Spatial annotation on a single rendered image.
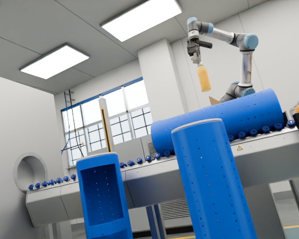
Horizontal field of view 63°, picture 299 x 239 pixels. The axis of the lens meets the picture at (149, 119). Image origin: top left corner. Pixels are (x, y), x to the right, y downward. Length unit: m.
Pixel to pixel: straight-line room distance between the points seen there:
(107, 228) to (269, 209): 1.25
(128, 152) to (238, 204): 2.82
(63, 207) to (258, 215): 1.55
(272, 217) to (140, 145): 2.19
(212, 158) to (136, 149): 2.69
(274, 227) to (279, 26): 3.67
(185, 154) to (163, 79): 3.71
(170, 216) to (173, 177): 1.95
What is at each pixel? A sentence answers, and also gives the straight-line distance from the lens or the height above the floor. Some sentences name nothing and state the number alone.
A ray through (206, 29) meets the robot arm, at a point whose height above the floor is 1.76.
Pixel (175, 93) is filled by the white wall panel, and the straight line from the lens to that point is 4.69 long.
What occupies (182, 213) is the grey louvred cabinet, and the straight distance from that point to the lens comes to 3.61.
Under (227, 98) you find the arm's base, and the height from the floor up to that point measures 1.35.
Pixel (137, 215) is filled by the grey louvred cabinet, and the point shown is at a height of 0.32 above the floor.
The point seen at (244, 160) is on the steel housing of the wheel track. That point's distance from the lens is 1.69.
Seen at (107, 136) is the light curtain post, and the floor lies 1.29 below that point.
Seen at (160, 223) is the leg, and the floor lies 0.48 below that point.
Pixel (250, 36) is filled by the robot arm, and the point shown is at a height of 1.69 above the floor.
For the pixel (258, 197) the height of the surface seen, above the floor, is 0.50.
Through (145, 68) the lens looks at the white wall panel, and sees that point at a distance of 5.09.
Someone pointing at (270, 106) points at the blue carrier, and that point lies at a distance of 1.72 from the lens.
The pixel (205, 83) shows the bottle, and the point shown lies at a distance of 1.70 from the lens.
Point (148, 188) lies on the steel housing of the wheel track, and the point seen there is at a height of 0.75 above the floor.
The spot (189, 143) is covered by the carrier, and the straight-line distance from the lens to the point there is 1.20.
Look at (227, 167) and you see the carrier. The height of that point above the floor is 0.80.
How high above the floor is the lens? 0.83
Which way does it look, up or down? 13 degrees up
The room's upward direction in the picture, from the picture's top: 12 degrees counter-clockwise
